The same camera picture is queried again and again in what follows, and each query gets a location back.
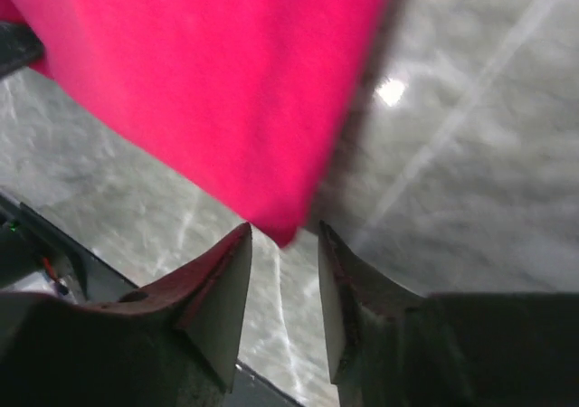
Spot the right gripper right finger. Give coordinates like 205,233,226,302
318,222,578,406

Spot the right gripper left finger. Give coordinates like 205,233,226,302
1,224,252,406

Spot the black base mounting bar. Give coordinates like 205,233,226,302
1,197,294,406

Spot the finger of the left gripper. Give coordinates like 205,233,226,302
0,21,44,78

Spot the magenta pink t-shirt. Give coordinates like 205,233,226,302
1,0,385,246

